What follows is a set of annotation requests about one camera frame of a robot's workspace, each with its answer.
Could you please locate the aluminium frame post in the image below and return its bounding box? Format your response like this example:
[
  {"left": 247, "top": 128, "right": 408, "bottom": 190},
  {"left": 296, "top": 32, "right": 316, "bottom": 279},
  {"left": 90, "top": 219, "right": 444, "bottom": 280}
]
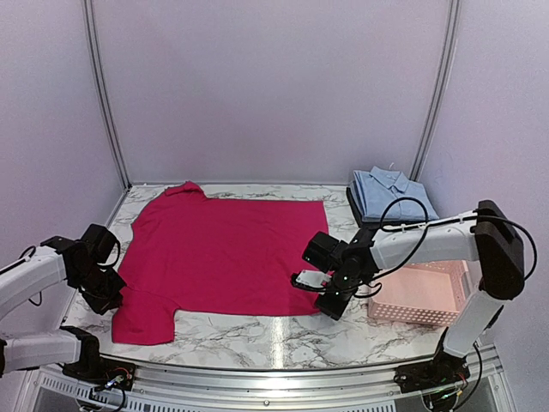
[
  {"left": 81, "top": 0, "right": 132, "bottom": 191},
  {"left": 409, "top": 0, "right": 462, "bottom": 181}
]

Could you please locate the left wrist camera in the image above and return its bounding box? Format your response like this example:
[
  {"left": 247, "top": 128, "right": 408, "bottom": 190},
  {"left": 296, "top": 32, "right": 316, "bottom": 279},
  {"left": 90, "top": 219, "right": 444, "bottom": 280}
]
[{"left": 81, "top": 223, "right": 121, "bottom": 269}]

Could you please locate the right aluminium frame post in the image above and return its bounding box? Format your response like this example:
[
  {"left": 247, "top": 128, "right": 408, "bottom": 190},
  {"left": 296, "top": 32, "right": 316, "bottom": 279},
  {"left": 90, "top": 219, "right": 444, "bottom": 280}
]
[{"left": 409, "top": 0, "right": 462, "bottom": 181}]

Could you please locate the pink plastic laundry basket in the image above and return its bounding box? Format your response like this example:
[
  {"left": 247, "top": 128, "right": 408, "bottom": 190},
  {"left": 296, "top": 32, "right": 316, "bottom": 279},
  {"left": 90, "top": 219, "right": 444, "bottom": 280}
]
[{"left": 367, "top": 261, "right": 471, "bottom": 327}]

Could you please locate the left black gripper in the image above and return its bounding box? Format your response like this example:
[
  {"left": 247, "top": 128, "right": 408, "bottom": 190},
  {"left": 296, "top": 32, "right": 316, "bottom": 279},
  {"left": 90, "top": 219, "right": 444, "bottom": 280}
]
[{"left": 72, "top": 264, "right": 125, "bottom": 315}]

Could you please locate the light blue shirt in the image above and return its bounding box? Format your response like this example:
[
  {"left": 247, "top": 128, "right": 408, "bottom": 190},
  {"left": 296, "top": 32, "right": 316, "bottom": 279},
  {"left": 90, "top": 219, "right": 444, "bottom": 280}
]
[{"left": 350, "top": 167, "right": 439, "bottom": 221}]

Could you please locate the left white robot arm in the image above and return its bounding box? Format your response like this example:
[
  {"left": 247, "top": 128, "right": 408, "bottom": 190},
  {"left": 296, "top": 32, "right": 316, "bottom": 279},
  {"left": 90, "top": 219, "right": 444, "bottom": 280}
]
[{"left": 1, "top": 236, "right": 126, "bottom": 382}]

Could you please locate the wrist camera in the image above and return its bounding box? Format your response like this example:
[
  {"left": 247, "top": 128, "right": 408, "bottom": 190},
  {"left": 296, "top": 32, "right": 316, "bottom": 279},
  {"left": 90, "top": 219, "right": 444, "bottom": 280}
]
[
  {"left": 81, "top": 223, "right": 121, "bottom": 269},
  {"left": 291, "top": 270, "right": 330, "bottom": 291}
]

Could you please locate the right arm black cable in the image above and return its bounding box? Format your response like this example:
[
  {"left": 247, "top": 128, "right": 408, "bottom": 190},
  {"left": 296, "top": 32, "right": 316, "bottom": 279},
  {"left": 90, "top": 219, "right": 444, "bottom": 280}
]
[{"left": 355, "top": 197, "right": 540, "bottom": 301}]

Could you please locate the left aluminium frame post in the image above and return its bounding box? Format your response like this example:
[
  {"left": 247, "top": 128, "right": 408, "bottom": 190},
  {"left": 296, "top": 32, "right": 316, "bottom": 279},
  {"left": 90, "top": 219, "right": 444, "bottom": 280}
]
[{"left": 81, "top": 0, "right": 132, "bottom": 191}]

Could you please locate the aluminium table front rail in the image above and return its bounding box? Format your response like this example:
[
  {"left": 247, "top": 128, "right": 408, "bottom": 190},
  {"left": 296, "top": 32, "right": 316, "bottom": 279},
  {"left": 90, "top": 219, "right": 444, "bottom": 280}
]
[{"left": 1, "top": 345, "right": 516, "bottom": 411}]

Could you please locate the magenta red garment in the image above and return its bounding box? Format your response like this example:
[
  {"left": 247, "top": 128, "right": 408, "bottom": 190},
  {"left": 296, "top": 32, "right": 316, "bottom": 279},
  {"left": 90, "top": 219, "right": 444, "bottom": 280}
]
[{"left": 112, "top": 182, "right": 328, "bottom": 346}]

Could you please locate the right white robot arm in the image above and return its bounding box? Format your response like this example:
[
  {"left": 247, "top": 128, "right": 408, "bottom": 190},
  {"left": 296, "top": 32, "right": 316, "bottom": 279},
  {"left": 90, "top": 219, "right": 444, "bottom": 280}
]
[{"left": 303, "top": 200, "right": 527, "bottom": 385}]

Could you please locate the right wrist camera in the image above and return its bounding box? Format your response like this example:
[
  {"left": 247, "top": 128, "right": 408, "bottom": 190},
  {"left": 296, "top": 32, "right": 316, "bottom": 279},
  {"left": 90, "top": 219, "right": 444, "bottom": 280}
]
[{"left": 291, "top": 270, "right": 330, "bottom": 291}]

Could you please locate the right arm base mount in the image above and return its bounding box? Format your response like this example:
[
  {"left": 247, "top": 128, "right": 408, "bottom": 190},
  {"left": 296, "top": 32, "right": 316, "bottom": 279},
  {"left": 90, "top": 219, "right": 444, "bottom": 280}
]
[{"left": 394, "top": 357, "right": 470, "bottom": 393}]

